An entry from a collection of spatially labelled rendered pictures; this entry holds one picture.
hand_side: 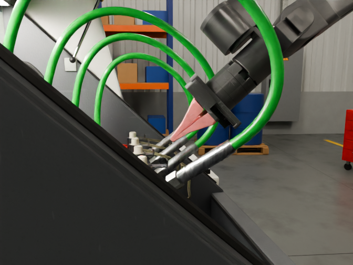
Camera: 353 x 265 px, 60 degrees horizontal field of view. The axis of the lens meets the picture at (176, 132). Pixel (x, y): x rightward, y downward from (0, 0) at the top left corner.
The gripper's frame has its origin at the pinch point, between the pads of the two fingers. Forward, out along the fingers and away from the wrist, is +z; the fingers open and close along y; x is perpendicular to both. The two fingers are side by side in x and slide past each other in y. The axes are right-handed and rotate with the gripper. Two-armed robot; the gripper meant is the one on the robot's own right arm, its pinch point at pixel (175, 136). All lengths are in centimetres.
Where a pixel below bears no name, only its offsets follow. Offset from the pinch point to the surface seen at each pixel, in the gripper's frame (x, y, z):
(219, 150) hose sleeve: 12.8, -3.7, -4.8
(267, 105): 13.6, -3.4, -12.3
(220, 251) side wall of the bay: 34.5, -2.7, -3.4
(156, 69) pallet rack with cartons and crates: -523, 70, 26
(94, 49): -11.7, 22.1, 1.6
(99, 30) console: -30.7, 30.1, 0.5
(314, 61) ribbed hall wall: -690, -151, -243
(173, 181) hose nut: 11.9, -3.0, 2.1
